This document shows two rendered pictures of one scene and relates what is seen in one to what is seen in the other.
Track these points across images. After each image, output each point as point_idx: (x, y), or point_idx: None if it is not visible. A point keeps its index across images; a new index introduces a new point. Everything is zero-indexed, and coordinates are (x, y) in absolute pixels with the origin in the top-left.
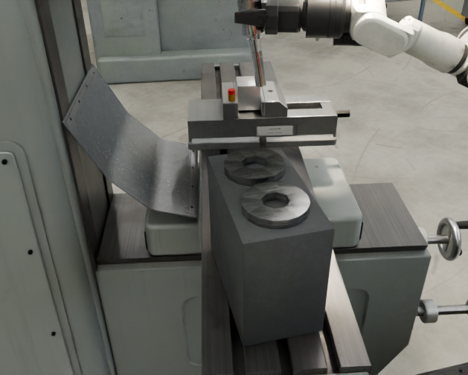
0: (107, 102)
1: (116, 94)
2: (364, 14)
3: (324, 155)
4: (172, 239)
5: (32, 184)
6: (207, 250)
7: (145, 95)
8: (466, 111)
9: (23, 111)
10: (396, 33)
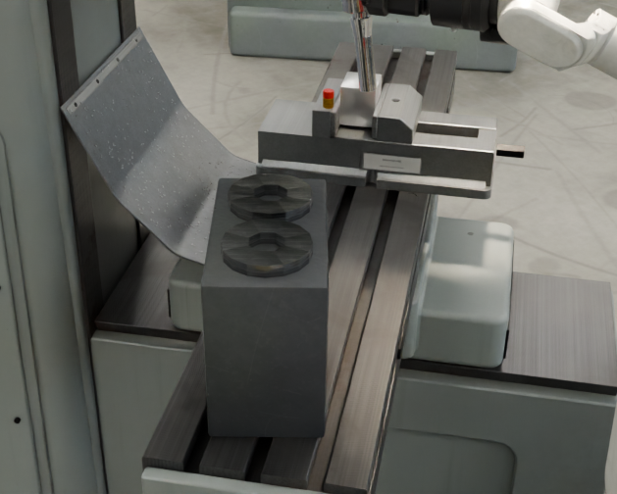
0: (149, 87)
1: (251, 74)
2: (514, 0)
3: (601, 237)
4: None
5: (9, 190)
6: None
7: (302, 83)
8: None
9: (8, 85)
10: (560, 33)
